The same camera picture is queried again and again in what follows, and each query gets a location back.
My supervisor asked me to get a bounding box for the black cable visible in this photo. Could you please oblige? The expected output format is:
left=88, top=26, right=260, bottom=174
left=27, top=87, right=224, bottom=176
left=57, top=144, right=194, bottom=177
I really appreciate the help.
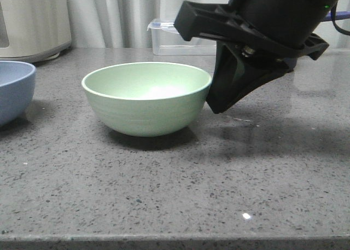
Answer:
left=330, top=4, right=350, bottom=35

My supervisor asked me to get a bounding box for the dark blue saucepan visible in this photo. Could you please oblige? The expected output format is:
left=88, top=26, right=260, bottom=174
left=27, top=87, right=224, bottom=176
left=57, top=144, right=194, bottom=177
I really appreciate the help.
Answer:
left=284, top=11, right=350, bottom=73

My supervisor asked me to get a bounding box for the clear plastic food container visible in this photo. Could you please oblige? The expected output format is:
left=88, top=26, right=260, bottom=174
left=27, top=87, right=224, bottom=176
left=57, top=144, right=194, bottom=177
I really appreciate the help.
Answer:
left=147, top=19, right=216, bottom=56

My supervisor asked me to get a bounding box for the blue bowl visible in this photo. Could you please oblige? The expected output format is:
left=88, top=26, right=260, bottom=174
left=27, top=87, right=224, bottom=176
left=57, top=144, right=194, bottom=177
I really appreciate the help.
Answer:
left=1, top=61, right=36, bottom=126

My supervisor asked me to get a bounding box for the green bowl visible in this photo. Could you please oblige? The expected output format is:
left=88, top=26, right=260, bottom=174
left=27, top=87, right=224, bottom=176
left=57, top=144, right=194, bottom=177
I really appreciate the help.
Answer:
left=81, top=62, right=212, bottom=137

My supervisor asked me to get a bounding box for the white kitchen appliance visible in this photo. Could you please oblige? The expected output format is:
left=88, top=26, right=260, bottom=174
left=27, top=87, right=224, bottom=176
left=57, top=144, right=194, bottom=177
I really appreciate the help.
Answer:
left=1, top=0, right=72, bottom=62

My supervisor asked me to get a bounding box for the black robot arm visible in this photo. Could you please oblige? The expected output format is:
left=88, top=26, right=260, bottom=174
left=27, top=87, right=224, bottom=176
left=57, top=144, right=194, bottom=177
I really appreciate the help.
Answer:
left=174, top=0, right=339, bottom=113

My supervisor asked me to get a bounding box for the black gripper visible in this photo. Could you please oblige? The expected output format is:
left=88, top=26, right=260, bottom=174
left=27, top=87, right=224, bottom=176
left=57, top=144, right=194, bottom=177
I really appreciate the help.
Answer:
left=174, top=0, right=329, bottom=114

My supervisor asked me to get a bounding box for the white curtain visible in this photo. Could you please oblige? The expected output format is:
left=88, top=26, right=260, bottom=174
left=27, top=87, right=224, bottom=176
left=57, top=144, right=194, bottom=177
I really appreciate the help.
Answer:
left=65, top=0, right=350, bottom=49

